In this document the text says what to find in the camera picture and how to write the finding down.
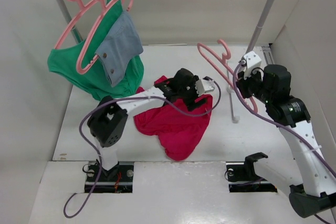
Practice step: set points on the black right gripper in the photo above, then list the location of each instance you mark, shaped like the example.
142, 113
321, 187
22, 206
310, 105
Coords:
242, 83

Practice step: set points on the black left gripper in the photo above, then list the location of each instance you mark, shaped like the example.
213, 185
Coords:
191, 104

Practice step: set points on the red t shirt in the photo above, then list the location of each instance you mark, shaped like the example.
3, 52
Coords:
178, 134

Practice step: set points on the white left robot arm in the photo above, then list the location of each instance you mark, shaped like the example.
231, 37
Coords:
108, 120

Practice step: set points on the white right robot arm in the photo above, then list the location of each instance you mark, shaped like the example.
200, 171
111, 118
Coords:
306, 179

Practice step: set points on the green t shirt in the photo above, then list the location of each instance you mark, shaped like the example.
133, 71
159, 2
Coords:
81, 66

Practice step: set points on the blue denim garment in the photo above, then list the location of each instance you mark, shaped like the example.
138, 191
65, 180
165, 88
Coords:
121, 44

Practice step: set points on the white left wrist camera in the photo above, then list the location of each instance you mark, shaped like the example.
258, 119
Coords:
204, 86

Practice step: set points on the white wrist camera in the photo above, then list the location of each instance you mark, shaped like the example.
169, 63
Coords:
204, 86
250, 61

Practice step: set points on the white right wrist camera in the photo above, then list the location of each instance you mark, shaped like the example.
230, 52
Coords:
250, 61

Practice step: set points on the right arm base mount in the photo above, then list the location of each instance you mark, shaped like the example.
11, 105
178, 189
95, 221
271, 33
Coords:
239, 181

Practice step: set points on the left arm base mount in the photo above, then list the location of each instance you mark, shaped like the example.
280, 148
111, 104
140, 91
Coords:
118, 180

